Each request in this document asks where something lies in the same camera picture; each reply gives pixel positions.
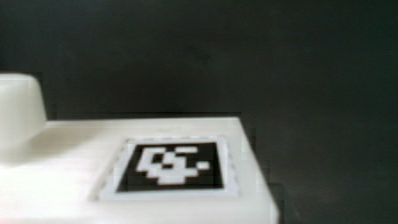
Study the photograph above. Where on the white drawer tray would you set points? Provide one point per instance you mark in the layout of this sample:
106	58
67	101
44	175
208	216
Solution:
131	171

